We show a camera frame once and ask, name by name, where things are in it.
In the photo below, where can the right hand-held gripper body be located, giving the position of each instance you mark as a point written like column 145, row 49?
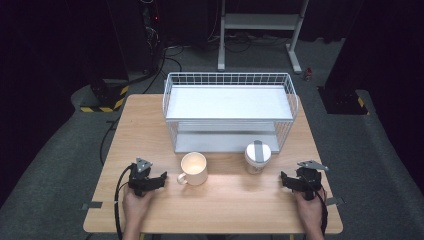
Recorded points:
column 308, row 181

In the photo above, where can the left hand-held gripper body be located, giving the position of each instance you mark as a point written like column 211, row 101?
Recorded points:
column 138, row 181

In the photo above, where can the cream ceramic mug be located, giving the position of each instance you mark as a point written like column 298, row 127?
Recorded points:
column 195, row 175

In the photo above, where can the white tumbler with grey lid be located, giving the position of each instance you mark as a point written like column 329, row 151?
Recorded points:
column 257, row 155

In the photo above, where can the person's left hand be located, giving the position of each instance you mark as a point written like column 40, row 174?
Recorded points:
column 135, row 206

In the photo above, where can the person's right hand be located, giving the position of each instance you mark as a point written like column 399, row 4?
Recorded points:
column 310, row 210

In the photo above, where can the grey tape strip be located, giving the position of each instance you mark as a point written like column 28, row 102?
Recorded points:
column 334, row 201
column 92, row 205

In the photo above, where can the black base with yellow stripes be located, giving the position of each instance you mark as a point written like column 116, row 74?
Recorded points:
column 343, row 101
column 106, row 96

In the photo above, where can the small red floor object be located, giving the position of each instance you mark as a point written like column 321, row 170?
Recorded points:
column 308, row 74

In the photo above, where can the black equipment tower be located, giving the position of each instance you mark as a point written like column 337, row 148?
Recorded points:
column 151, row 36

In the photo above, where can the grey metal stand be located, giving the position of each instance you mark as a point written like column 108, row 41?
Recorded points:
column 260, row 21

